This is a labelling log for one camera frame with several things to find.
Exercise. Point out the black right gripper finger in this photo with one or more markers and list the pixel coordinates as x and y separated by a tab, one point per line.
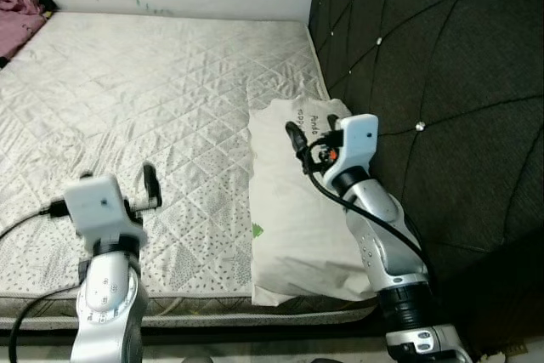
296	140

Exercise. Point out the white pillow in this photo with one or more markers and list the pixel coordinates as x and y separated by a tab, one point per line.
289	227

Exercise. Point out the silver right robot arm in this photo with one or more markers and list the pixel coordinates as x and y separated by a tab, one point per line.
382	244

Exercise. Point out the white quilted mattress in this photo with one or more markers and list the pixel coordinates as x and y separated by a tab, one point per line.
153	108

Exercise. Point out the dark tufted headboard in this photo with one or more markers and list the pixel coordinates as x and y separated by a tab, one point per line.
459	57

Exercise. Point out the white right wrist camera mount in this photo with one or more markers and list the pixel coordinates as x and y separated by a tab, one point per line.
355	146

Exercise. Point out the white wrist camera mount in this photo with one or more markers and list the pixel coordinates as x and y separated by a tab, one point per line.
355	146
102	206

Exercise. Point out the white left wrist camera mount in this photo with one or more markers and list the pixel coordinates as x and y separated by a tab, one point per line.
102	206

